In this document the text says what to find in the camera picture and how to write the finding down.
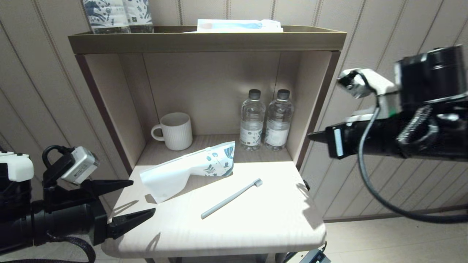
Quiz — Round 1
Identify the grey blue floor device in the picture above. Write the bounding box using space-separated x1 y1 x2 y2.
300 248 331 263

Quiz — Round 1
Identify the white ribbed mug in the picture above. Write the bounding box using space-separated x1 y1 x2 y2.
151 112 193 151

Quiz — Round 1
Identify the grey toothbrush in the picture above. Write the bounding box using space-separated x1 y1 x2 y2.
201 179 263 220

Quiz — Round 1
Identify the blue floral print pouch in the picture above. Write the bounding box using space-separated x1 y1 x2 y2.
82 0 131 34
122 0 154 33

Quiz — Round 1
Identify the white blue flat packet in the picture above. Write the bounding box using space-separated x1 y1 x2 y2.
185 18 284 33

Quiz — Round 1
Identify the clear plastic water bottle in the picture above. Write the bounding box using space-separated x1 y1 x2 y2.
239 89 266 151
264 89 295 151

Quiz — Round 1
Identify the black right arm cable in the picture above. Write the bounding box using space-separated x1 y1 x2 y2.
356 71 468 224

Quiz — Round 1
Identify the white floral plastic bag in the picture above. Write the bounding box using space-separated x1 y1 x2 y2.
140 141 235 204

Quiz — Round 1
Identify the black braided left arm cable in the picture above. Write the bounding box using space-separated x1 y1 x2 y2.
0 234 96 263

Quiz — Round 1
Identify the white right camera bracket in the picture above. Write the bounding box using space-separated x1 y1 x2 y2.
346 68 401 123

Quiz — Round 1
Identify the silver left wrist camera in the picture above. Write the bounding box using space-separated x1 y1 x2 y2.
61 147 100 185

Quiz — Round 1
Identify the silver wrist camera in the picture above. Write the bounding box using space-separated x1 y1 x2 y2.
337 69 377 98
61 147 100 185

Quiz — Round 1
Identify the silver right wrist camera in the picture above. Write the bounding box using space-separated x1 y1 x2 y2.
337 69 377 98

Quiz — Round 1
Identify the beige wooden shelf cabinet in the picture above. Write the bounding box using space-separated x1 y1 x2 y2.
68 25 347 263

